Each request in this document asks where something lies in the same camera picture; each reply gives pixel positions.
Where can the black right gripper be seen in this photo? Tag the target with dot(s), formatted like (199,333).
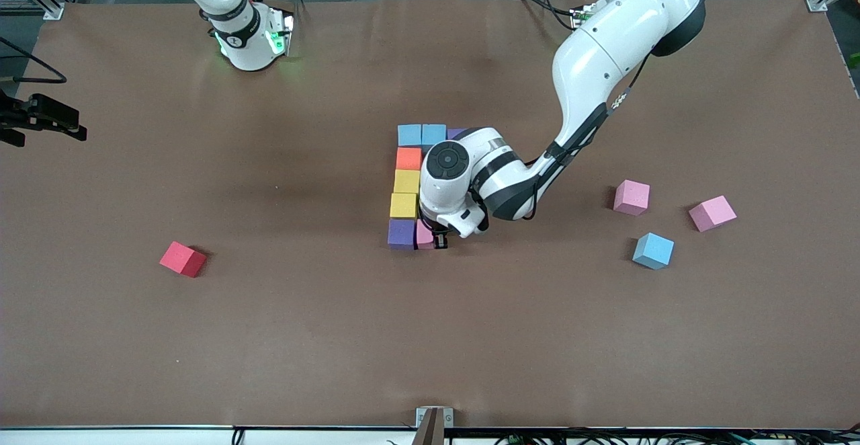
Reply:
(40,112)

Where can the pink foam cube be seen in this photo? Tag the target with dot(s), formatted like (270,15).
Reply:
(423,235)
(631,197)
(712,213)

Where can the purple foam cube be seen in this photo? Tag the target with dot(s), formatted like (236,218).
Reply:
(455,133)
(402,234)

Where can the yellow foam cube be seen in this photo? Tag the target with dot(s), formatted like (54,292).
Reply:
(403,206)
(406,181)

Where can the orange foam cube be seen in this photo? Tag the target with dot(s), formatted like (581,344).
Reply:
(408,158)

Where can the light blue foam cube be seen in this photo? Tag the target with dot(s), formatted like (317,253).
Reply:
(653,251)
(410,136)
(433,134)

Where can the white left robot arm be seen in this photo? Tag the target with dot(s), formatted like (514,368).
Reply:
(605,55)

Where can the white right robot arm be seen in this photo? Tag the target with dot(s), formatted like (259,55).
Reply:
(245,42)

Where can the red foam cube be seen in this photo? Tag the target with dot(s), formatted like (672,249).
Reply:
(181,258)

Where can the small green object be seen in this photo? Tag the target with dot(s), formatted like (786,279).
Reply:
(855,60)

